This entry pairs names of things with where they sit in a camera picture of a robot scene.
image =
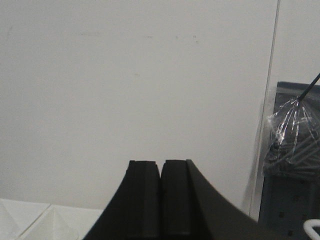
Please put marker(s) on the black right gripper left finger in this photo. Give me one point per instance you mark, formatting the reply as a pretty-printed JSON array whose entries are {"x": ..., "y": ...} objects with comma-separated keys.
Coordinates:
[{"x": 134, "y": 211}]

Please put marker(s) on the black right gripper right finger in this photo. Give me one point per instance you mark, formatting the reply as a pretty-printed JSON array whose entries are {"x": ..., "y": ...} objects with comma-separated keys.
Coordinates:
[{"x": 192, "y": 209}]

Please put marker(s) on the grey pegboard drying rack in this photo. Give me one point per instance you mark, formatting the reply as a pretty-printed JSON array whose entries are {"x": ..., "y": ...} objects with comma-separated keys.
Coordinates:
[{"x": 287, "y": 202}]

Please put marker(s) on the middle white storage bin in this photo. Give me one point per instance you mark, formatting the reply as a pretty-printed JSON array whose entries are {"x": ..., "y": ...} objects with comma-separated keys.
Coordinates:
[{"x": 59, "y": 222}]

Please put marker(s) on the white storage bin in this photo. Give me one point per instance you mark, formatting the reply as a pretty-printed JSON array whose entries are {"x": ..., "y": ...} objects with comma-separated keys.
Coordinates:
[
  {"x": 18, "y": 216},
  {"x": 59, "y": 222}
]

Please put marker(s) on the plastic bag of grey pegs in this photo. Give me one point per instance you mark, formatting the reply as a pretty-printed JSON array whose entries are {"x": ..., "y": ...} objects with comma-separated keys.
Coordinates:
[{"x": 294, "y": 142}]

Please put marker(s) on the white lab faucet green knobs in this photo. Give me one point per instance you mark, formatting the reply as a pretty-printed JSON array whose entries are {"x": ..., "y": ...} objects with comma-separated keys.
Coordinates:
[{"x": 309, "y": 228}]

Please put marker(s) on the left white storage bin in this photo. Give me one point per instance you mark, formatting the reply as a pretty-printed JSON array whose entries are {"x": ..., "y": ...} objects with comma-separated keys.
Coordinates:
[{"x": 18, "y": 216}]

